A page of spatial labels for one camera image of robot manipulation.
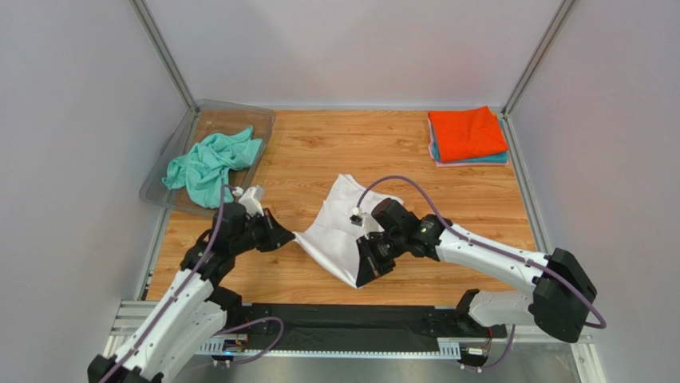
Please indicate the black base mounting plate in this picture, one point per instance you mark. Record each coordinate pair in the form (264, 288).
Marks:
(335, 328)

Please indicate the folded teal t shirt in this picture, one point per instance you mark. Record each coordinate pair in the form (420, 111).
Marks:
(494, 157)

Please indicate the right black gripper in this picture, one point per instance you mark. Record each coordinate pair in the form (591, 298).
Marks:
(375, 256)

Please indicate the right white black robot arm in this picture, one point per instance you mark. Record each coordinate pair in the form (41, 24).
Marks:
(552, 292)

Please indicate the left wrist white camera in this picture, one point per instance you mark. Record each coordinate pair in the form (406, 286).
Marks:
(250, 198)

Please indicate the left aluminium corner post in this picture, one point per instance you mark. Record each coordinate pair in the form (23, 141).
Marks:
(156, 37)

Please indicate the clear plastic bin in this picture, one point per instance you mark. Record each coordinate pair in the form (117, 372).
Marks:
(203, 118)

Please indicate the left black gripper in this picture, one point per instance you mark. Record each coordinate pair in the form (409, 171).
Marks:
(277, 234)

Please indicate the white t shirt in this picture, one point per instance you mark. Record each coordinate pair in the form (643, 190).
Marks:
(331, 239)

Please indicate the aluminium frame rail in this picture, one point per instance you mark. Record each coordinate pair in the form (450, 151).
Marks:
(472, 353)

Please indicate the right aluminium corner post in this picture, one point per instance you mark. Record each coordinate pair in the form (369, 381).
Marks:
(557, 22)

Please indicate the folded orange t shirt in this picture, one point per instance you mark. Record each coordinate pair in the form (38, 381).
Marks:
(467, 136)

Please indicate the aluminium corner post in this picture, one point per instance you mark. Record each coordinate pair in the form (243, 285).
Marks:
(156, 37)
(557, 22)

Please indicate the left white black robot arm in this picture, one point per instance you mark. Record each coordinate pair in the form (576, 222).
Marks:
(195, 307)

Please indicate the mint green t shirt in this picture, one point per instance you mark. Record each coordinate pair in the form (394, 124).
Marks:
(204, 169)

